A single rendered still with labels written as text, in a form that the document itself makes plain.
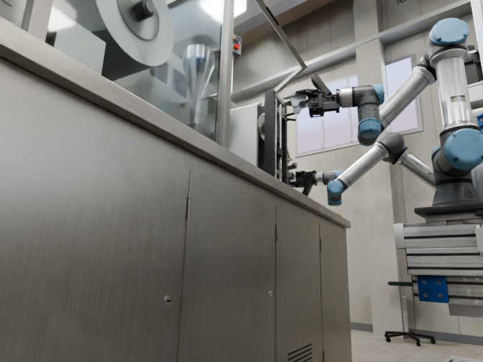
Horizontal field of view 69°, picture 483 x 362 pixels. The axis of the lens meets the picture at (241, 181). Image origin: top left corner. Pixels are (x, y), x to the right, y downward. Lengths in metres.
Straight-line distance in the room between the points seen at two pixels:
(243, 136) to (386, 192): 2.71
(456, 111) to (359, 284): 3.38
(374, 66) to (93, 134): 4.44
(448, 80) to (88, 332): 1.26
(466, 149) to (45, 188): 1.14
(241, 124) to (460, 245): 1.11
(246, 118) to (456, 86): 0.95
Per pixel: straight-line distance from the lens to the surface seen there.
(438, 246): 1.38
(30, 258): 0.59
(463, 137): 1.30
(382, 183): 4.31
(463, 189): 1.40
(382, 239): 4.21
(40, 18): 0.73
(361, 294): 4.52
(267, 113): 1.71
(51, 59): 0.62
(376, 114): 1.34
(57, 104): 0.64
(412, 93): 1.53
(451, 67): 1.43
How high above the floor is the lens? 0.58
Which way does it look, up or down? 15 degrees up
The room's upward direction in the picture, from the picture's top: 2 degrees clockwise
